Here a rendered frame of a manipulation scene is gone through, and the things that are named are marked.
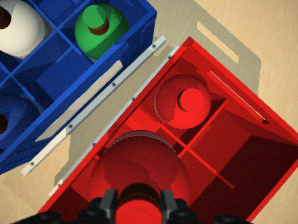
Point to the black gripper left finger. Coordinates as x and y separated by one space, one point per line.
104 209

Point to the red plastic crate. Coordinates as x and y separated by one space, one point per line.
256 156

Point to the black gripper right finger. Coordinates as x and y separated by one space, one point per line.
182 214

